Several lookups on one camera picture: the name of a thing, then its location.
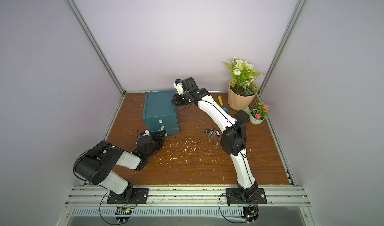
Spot aluminium front rail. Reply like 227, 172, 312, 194
65, 185, 311, 207

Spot black gardening glove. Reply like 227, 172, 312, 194
234, 110, 250, 124

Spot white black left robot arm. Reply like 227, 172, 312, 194
73, 130, 167, 202

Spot teal drawer cabinet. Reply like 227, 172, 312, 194
143, 91, 180, 136

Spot right small circuit board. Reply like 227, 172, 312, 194
243, 205, 260, 224

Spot large peach pot plant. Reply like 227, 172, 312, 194
224, 57, 262, 111

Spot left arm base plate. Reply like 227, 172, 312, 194
107, 187, 149, 205

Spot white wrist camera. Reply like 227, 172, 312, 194
173, 79, 185, 95
140, 130, 151, 137

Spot left small circuit board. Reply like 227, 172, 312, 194
115, 207, 133, 224

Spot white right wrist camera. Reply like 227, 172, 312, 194
173, 79, 185, 95

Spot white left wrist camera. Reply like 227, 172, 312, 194
140, 130, 151, 137

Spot small white pot pink flowers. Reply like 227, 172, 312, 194
250, 102, 270, 125

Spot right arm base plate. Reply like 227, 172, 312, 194
225, 188, 268, 206

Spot bunch of keys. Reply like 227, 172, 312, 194
205, 129, 221, 139

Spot small circuit board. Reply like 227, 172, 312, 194
115, 207, 133, 224
243, 205, 260, 224

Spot yellow blue garden fork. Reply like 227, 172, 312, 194
218, 95, 230, 115

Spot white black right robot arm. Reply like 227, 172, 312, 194
172, 77, 259, 202

